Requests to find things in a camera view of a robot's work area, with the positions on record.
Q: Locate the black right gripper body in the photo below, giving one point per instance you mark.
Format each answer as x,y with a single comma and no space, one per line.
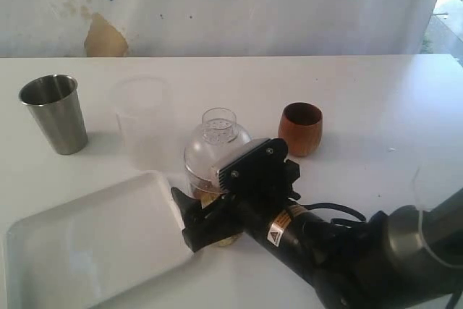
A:
263,207

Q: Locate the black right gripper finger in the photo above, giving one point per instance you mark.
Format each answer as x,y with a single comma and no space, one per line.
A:
195,233

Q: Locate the clear measuring cylinder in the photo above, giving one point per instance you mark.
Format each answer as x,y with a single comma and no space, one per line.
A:
200,183

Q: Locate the clear dome strainer lid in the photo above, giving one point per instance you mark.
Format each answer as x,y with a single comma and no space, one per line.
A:
216,136

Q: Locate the brown wooden cup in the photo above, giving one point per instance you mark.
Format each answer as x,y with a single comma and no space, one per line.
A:
301,126

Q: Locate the stainless steel cup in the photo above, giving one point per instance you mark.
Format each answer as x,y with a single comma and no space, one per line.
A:
54,104

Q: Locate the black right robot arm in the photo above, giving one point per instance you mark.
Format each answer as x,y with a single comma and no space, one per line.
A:
394,260

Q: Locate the white rectangular tray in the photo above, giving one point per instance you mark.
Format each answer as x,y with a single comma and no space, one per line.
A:
84,252

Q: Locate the translucent plastic container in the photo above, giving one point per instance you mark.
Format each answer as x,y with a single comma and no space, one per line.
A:
145,116

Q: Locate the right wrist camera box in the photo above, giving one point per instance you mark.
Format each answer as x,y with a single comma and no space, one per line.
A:
253,163

